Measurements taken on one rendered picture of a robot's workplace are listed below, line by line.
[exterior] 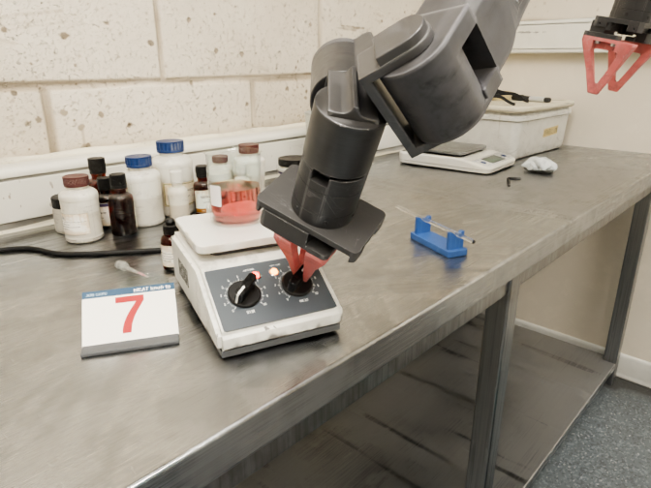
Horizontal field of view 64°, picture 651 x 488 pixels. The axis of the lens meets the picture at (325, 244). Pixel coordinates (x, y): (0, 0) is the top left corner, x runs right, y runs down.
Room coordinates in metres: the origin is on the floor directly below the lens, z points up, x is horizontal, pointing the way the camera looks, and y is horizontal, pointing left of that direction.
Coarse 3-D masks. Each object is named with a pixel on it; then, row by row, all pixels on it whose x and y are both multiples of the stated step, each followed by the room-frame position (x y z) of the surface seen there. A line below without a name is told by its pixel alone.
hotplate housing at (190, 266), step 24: (192, 264) 0.50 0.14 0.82; (216, 264) 0.49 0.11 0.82; (240, 264) 0.49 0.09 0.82; (192, 288) 0.50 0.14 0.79; (216, 312) 0.44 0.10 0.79; (336, 312) 0.47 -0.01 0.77; (216, 336) 0.42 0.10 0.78; (240, 336) 0.42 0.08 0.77; (264, 336) 0.43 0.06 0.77; (288, 336) 0.45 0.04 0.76
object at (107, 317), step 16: (96, 304) 0.47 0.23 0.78; (112, 304) 0.48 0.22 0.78; (128, 304) 0.48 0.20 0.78; (144, 304) 0.48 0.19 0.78; (160, 304) 0.49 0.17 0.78; (96, 320) 0.46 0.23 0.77; (112, 320) 0.46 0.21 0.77; (128, 320) 0.47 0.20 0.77; (144, 320) 0.47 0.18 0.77; (160, 320) 0.47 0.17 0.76; (96, 336) 0.45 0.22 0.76; (112, 336) 0.45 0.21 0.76
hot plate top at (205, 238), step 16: (176, 224) 0.58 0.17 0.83; (192, 224) 0.56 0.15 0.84; (208, 224) 0.56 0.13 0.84; (256, 224) 0.56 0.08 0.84; (192, 240) 0.51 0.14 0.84; (208, 240) 0.51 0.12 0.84; (224, 240) 0.51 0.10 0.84; (240, 240) 0.51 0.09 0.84; (256, 240) 0.51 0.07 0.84; (272, 240) 0.52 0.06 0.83
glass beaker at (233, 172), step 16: (208, 160) 0.56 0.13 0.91; (224, 160) 0.55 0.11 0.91; (240, 160) 0.55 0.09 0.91; (256, 160) 0.57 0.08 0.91; (208, 176) 0.56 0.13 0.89; (224, 176) 0.55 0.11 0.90; (240, 176) 0.55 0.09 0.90; (256, 176) 0.57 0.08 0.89; (208, 192) 0.57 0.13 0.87; (224, 192) 0.55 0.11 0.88; (240, 192) 0.55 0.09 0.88; (256, 192) 0.56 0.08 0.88; (224, 208) 0.55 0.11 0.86; (240, 208) 0.55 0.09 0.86; (224, 224) 0.55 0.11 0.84; (240, 224) 0.55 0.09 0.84
